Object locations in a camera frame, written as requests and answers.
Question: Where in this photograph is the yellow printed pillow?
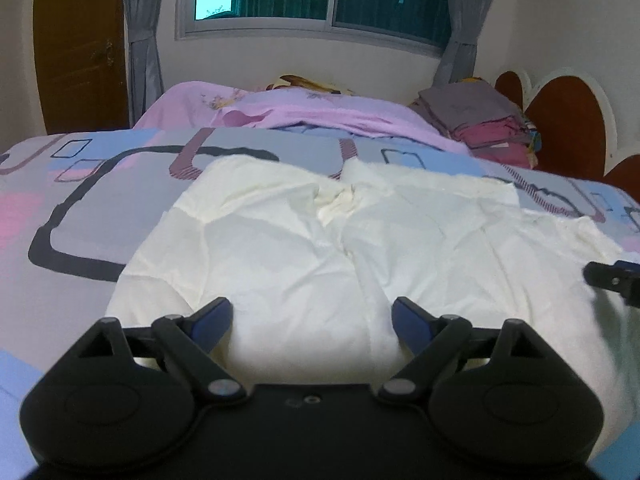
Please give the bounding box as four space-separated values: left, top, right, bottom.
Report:
265 74 357 97

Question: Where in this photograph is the white padded jacket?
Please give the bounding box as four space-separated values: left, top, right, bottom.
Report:
105 155 640 461

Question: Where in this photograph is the grey curtain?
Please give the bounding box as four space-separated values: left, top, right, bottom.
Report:
432 0 484 87
120 0 169 129

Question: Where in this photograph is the bed with patterned sheet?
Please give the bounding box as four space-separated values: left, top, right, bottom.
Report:
0 127 640 466

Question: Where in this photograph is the brown and white headboard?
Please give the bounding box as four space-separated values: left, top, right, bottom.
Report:
492 62 640 202

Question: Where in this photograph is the pink blanket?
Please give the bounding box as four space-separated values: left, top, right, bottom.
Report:
132 81 472 154

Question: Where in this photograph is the brown wooden door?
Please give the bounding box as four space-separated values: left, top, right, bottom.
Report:
32 0 132 136

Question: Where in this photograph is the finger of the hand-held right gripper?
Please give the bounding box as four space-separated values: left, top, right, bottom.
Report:
582 259 640 309

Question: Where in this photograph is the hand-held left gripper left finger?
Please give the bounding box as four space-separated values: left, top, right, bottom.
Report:
75 296 249 405

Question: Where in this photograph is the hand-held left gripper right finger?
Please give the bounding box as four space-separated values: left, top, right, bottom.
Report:
377 296 551 405

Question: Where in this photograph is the stack of folded clothes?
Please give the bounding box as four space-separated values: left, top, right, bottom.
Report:
410 79 544 169

